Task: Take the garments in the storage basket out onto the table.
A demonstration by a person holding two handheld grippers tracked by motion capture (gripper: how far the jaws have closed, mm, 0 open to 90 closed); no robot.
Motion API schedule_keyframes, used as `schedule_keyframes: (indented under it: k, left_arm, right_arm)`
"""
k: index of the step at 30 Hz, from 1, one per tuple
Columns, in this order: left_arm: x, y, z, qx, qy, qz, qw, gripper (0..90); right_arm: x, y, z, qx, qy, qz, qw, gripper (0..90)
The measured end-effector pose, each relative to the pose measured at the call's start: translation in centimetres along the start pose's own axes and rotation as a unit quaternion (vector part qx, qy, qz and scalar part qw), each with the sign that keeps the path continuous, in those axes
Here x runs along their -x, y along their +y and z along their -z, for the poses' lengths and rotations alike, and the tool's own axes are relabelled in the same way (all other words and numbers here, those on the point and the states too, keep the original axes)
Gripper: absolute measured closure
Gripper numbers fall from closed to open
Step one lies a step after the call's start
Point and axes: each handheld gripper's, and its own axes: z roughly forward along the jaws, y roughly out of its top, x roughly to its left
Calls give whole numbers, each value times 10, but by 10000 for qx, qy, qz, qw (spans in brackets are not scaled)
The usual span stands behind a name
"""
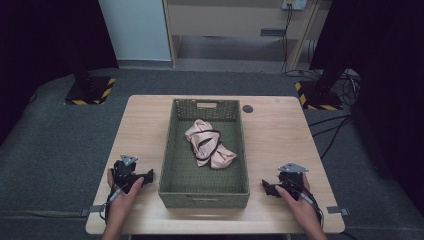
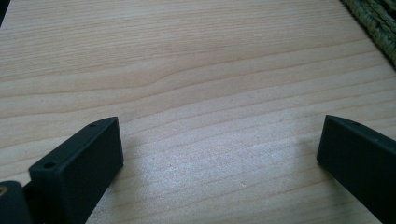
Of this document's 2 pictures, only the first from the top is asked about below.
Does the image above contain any person's left hand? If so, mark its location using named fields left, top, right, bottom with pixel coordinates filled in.
left=106, top=168, right=146, bottom=222

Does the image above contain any black stand with striped base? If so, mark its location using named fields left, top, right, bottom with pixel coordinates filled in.
left=294, top=66, right=344, bottom=111
left=63, top=56, right=117, bottom=106

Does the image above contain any right hand-held gripper cable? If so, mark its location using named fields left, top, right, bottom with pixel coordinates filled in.
left=290, top=178, right=325, bottom=229

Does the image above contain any green woven basket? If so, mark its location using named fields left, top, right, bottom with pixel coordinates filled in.
left=157, top=98, right=251, bottom=210

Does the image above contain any grey tape piece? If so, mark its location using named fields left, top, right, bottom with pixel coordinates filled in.
left=326, top=205, right=351, bottom=216
left=79, top=204, right=105, bottom=218

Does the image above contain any white power strip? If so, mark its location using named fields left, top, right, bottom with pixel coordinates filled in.
left=281, top=0, right=309, bottom=11

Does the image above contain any grey desk handle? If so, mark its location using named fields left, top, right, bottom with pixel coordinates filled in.
left=259, top=28, right=287, bottom=37

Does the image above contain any black power strip cable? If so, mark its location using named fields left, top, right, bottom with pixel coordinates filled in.
left=280, top=3, right=321, bottom=78

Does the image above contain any left hand-held gripper cable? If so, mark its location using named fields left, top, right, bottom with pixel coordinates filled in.
left=98, top=184, right=131, bottom=224

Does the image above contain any hand-held gripper cable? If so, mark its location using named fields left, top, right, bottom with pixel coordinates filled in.
left=98, top=184, right=131, bottom=224
left=290, top=178, right=325, bottom=229

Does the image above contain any tangle of black cables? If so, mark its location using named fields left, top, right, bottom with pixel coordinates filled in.
left=333, top=68, right=363, bottom=108

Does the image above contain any black curtain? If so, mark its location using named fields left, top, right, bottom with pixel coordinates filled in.
left=0, top=0, right=120, bottom=148
left=309, top=0, right=424, bottom=216

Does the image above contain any person's right hand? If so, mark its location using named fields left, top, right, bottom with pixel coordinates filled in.
left=274, top=174, right=324, bottom=231

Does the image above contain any grey floor strap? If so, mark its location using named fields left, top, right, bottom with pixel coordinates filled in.
left=0, top=209, right=83, bottom=220

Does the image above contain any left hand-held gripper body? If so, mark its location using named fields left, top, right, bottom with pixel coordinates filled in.
left=111, top=154, right=142, bottom=188

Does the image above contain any black floor cable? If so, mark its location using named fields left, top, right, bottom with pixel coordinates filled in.
left=307, top=114, right=353, bottom=128
left=311, top=116, right=354, bottom=160

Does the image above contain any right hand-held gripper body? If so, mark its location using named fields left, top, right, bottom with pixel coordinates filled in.
left=277, top=162, right=310, bottom=202

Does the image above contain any white panel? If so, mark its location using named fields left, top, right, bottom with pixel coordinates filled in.
left=97, top=0, right=173, bottom=63

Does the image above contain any pink cloth with black trim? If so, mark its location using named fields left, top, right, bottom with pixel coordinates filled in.
left=184, top=118, right=238, bottom=170

